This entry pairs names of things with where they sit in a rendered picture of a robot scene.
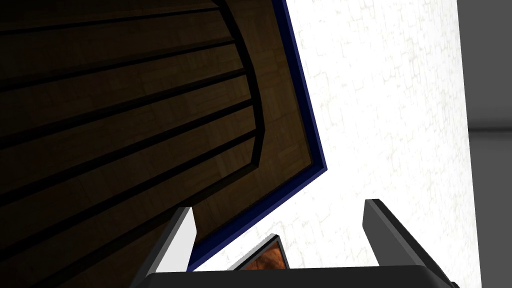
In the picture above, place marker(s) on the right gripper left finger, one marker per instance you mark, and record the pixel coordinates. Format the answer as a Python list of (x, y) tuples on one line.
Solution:
[(176, 244)]

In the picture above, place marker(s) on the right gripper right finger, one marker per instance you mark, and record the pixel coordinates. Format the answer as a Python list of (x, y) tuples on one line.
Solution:
[(394, 240)]

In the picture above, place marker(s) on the framed orange picture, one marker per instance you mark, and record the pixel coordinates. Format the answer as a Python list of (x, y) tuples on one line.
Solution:
[(267, 258)]

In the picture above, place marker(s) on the brown wooden door leaf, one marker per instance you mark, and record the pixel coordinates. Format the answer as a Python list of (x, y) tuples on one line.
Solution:
[(120, 128)]

